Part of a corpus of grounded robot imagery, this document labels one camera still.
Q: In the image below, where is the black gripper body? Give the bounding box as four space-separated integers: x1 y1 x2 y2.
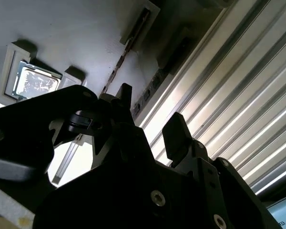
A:
33 157 220 229

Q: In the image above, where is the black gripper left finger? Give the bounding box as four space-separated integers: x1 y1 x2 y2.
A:
0 83 170 213

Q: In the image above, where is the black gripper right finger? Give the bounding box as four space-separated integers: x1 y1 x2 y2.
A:
162 112 279 229

